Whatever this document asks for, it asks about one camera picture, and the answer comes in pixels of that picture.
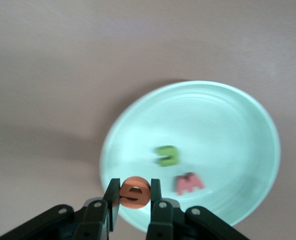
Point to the green plate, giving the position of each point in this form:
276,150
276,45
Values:
213,120

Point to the pink foam letter w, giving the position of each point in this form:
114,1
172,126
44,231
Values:
185,185

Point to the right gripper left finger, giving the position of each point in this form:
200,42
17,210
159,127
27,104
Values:
95,220

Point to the green foam letter u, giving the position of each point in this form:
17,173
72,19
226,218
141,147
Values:
175,156

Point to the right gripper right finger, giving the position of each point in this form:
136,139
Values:
162,220

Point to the orange foam letter e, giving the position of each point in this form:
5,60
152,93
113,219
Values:
140,203

